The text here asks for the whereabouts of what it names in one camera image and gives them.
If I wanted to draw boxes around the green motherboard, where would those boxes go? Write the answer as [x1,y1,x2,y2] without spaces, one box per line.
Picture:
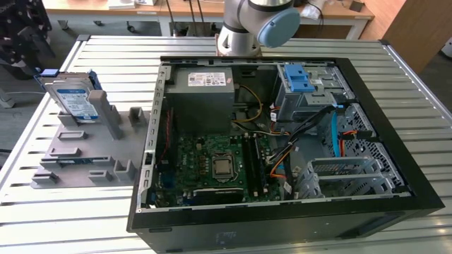
[157,133,282,207]

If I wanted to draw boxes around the orange red power wire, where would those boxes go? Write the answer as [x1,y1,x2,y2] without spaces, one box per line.
[269,130,377,178]

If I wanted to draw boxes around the black graphics card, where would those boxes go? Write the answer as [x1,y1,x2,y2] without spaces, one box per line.
[191,187,243,206]

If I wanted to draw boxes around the brown wooden cabinet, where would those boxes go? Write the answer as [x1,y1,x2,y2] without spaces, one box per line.
[382,0,452,72]

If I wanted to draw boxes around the wooden desk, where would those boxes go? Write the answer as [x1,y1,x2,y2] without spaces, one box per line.
[43,0,374,40]

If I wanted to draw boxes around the silver CPU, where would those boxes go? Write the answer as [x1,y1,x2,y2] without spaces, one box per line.
[211,157,233,177]

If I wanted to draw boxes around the installed RAM stick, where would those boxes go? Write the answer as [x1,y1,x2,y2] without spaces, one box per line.
[254,137,267,194]

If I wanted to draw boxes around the yellow wire bundle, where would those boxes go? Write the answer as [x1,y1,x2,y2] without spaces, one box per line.
[231,84,265,124]

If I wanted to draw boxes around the blue data wire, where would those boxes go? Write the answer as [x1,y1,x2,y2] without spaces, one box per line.
[329,104,346,159]

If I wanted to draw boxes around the grey parts rack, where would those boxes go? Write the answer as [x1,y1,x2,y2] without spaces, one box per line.
[30,89,150,189]

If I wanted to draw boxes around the hard disk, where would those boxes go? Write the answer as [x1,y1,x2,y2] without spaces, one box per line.
[33,68,102,124]

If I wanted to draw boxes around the metal disk bay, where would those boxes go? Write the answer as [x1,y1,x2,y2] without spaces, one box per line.
[294,156,402,199]

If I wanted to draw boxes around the grey metal drive cage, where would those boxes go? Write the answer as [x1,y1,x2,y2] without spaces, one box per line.
[274,63,353,122]

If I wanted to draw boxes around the person in dark spotted clothes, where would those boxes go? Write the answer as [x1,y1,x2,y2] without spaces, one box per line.
[0,0,55,80]

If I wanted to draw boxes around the black PC case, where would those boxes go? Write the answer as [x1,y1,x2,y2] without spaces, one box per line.
[125,55,445,254]

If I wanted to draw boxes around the black cable bundle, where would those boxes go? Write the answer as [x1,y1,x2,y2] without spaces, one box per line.
[266,105,335,164]

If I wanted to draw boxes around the grey power supply unit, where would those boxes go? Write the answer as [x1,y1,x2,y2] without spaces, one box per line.
[165,66,235,134]

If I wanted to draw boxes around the blue drive latch bracket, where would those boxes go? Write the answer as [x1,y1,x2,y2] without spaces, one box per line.
[283,65,317,93]

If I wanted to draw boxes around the loose RAM stick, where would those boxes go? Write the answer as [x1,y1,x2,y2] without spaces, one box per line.
[55,158,94,164]

